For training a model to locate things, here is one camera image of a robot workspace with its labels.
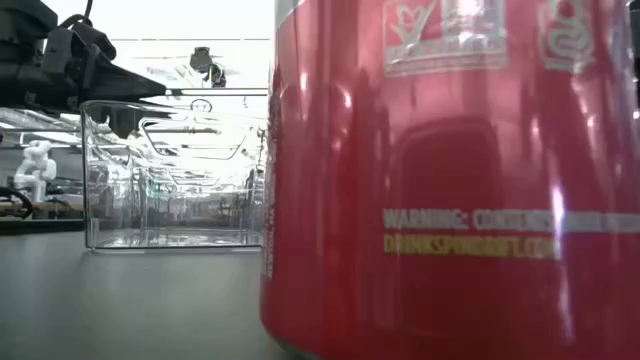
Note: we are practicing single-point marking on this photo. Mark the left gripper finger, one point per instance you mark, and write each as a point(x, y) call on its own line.
point(125, 82)
point(125, 120)

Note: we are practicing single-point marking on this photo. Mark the white red Spindrift can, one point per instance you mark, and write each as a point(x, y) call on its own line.
point(450, 175)

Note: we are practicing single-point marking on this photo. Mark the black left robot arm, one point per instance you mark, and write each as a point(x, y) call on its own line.
point(20, 15)

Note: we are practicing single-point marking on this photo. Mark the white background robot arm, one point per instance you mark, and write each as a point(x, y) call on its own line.
point(36, 167)

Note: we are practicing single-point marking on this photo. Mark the wooden background workbench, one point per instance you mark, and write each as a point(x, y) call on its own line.
point(55, 206)

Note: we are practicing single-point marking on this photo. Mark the clear plastic bin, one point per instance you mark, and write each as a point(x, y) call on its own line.
point(150, 235)

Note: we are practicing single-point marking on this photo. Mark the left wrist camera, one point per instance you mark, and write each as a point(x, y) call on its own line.
point(65, 50)

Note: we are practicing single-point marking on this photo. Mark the overhead frame light bar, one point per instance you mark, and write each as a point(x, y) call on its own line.
point(220, 92)

